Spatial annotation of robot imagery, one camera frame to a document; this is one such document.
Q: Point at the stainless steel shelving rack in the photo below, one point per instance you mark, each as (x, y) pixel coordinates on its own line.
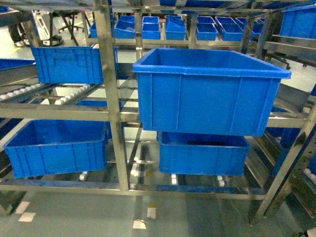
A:
(290, 177)

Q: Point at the blue crate lower centre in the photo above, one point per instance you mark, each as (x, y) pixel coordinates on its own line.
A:
(202, 154)

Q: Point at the large blue crate centre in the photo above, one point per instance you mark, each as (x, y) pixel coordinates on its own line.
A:
(203, 91)

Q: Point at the small blue bin back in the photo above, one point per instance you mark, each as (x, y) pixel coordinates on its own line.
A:
(206, 28)
(150, 28)
(175, 28)
(228, 29)
(125, 27)

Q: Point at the blue crate upper left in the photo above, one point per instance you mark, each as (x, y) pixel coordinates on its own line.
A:
(68, 64)

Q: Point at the blue crate lower left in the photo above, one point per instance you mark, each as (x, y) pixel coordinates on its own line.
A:
(49, 147)

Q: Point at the blue crate far right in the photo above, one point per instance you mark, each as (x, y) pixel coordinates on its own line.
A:
(299, 22)

